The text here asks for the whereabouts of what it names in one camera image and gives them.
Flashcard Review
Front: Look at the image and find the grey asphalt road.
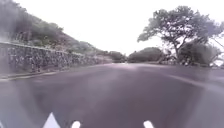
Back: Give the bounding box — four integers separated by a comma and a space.
0, 62, 224, 128

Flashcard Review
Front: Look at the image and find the dark rounded bush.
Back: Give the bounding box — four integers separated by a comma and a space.
127, 46, 165, 64

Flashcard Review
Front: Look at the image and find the robot's own part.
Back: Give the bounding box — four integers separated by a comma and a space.
70, 120, 82, 128
142, 119, 155, 128

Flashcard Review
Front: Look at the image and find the large spreading tree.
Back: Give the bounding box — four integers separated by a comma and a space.
136, 5, 224, 66

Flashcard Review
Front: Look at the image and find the scrubby hillside slope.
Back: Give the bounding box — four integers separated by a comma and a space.
0, 0, 128, 64

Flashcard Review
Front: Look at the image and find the pale kerb strip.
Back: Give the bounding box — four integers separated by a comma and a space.
0, 64, 101, 83

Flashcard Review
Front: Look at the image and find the dense green bush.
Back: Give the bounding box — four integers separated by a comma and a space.
177, 42, 222, 67

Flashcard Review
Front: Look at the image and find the rough stone retaining wall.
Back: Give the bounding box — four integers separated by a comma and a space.
0, 41, 114, 75

